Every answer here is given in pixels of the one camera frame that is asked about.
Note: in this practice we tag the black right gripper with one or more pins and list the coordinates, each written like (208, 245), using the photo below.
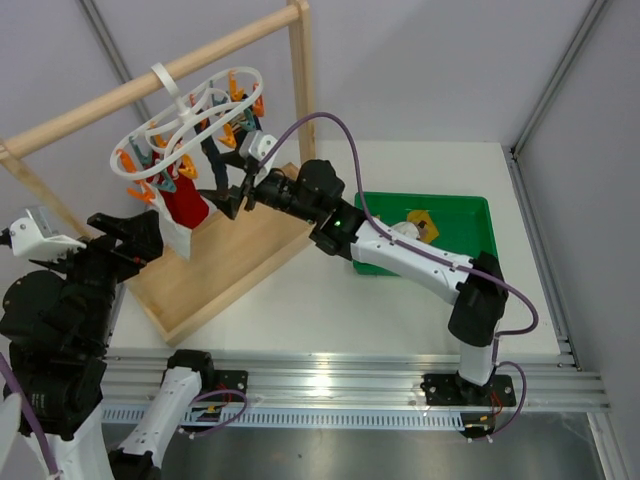
(229, 205)

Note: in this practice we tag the white plastic clip hanger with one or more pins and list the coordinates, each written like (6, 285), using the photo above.
(189, 125)

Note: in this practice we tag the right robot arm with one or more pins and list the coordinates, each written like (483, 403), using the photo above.
(474, 287)

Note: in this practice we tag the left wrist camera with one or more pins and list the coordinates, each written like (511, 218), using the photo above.
(35, 236)

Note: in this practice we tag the white sock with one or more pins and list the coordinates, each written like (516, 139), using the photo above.
(175, 236)
(408, 229)

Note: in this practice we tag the red sock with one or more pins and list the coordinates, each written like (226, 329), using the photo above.
(185, 204)

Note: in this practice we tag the green plastic tray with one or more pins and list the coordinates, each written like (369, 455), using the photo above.
(464, 222)

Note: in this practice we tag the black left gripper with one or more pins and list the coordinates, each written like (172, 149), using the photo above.
(141, 240)

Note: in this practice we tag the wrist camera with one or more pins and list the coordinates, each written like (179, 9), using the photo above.
(254, 149)
(35, 236)

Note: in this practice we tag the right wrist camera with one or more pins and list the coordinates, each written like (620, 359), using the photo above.
(254, 149)

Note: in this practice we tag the wooden drying rack stand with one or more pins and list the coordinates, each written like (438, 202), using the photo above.
(228, 257)

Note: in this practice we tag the aluminium mounting rail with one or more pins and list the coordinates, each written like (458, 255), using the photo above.
(391, 393)

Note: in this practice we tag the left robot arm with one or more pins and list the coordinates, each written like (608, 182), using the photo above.
(57, 321)

